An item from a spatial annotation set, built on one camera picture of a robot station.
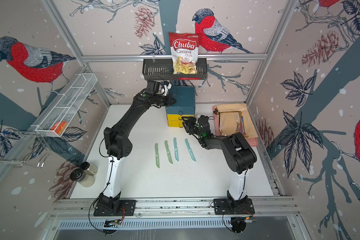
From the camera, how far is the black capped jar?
0.75m

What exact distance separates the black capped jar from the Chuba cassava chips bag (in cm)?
75

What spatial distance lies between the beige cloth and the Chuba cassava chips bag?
1.41 feet

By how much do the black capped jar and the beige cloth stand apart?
85 centimetres

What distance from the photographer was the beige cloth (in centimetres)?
106

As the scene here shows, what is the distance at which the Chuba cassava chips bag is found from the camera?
0.83 metres
